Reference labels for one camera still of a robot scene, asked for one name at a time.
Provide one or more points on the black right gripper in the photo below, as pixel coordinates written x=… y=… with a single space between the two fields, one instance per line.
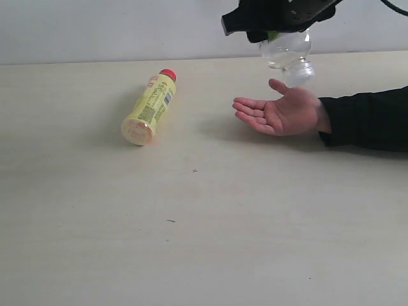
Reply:
x=257 y=18

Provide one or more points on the clear tea bottle green apple label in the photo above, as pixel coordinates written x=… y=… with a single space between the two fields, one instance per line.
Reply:
x=288 y=53

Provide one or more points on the yellow bottle with red cap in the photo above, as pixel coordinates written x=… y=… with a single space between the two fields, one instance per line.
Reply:
x=139 y=127

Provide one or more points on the person's open hand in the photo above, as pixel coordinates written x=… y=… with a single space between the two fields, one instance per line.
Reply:
x=297 y=111

